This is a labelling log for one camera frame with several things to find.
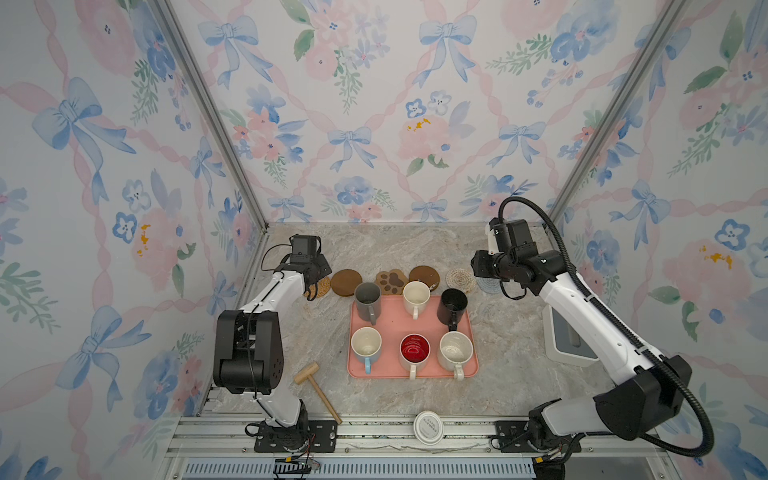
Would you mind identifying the grey mug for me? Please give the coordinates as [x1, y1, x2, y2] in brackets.
[354, 282, 382, 326]

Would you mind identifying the black mug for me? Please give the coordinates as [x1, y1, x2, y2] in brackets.
[436, 288, 468, 331]

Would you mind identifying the white mug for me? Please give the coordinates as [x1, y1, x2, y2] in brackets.
[438, 331, 474, 380]

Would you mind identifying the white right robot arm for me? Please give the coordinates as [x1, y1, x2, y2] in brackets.
[471, 217, 715, 457]

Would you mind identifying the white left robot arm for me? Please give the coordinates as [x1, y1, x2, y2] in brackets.
[213, 234, 332, 452]

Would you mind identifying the woven rattan coaster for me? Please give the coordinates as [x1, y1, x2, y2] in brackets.
[304, 277, 331, 301]

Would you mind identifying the light blue woven coaster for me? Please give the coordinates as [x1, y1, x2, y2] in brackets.
[476, 278, 501, 295]

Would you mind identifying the round cork wood coaster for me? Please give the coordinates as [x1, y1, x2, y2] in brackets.
[331, 269, 363, 297]

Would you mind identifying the brown paw print coaster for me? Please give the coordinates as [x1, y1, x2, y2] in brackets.
[374, 269, 409, 295]

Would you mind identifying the dark brown round coaster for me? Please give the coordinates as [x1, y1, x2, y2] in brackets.
[408, 265, 441, 291]

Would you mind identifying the cream mug back row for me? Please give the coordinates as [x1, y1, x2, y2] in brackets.
[402, 281, 431, 320]

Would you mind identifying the pink silicone tray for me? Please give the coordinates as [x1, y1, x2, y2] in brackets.
[347, 296, 479, 380]

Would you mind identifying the wooden mallet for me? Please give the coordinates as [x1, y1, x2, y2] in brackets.
[294, 362, 343, 425]

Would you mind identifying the red interior mug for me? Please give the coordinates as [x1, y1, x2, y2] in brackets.
[399, 333, 431, 380]

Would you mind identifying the white round lid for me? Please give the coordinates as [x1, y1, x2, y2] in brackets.
[413, 410, 444, 446]

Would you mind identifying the cream mug blue handle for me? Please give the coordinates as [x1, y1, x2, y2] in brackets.
[350, 327, 383, 375]

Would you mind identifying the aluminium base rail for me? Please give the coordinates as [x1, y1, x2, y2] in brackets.
[155, 414, 682, 479]

